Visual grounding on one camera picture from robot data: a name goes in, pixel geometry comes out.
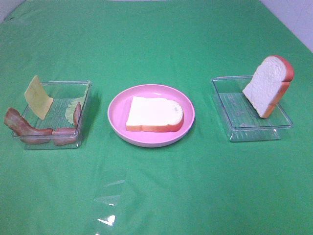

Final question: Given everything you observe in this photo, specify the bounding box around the green tablecloth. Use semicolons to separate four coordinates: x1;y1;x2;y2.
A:
0;0;313;235

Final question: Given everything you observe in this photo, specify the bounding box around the green lettuce leaf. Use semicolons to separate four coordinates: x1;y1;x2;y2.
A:
65;87;88;127

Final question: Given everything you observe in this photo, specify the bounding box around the bread slice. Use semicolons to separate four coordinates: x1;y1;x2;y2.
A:
126;96;184;132
243;55;294;118

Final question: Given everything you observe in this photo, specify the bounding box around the bacon strip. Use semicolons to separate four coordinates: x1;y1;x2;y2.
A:
4;107;53;144
52;102;82;146

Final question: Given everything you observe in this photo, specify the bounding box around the yellow cheese slice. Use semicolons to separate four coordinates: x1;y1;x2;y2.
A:
24;75;54;120

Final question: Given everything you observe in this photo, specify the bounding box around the pink round plate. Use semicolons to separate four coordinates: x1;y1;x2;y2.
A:
107;84;195;147

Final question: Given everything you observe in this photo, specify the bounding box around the clear plastic tray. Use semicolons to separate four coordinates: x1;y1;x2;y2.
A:
211;75;293;142
11;80;92;150

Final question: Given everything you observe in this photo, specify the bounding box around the clear right plastic tray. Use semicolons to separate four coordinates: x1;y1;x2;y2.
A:
211;75;293;142

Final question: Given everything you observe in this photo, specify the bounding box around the clear left plastic tray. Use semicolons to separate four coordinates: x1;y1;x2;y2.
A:
11;80;92;150

